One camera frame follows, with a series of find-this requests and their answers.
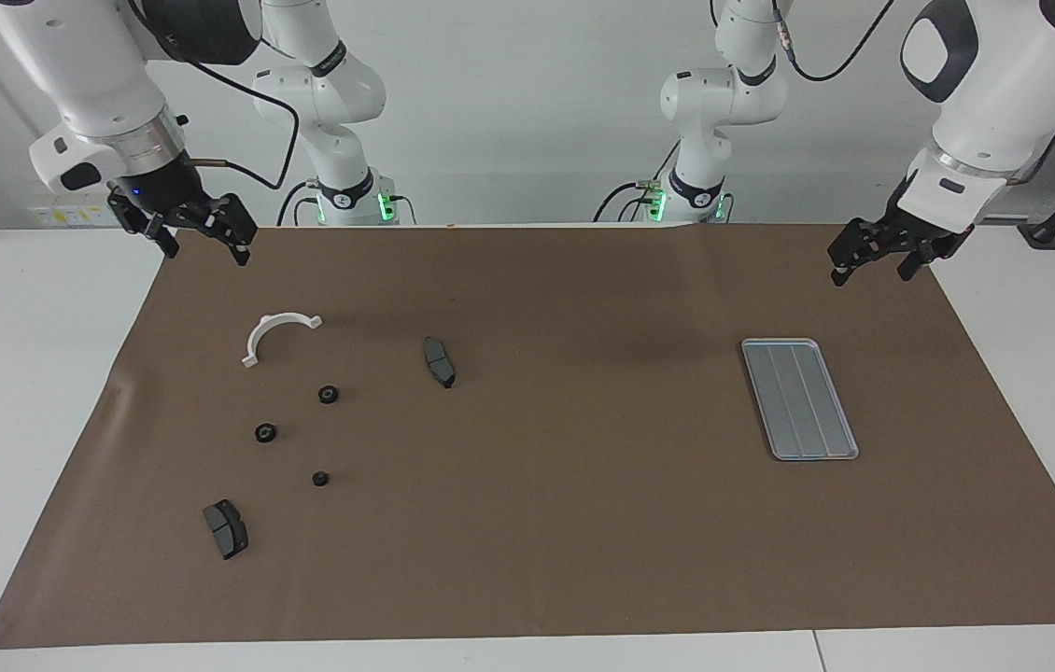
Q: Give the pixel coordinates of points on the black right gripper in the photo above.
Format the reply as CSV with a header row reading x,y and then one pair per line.
x,y
163,187

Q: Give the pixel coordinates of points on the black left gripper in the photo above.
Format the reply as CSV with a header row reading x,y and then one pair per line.
x,y
920,229

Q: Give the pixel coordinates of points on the black round nut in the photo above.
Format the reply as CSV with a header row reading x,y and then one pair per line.
x,y
260,433

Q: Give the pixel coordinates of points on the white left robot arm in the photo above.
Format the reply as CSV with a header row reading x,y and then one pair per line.
x,y
994,84

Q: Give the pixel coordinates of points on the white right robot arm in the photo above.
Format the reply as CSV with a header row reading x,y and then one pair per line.
x,y
89,65

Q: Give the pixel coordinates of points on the silver metal tray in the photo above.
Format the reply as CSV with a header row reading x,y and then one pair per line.
x,y
803,401

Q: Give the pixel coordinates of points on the dark grey brake pad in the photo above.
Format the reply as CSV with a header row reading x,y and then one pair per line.
x,y
227,530
439,362

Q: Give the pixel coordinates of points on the brown paper table mat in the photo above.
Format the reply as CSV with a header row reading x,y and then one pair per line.
x,y
583,523

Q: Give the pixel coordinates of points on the white wall power strip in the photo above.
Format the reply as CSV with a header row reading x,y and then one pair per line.
x,y
70,216

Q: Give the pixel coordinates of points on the white curved plastic bracket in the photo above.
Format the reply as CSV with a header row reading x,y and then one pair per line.
x,y
259,332

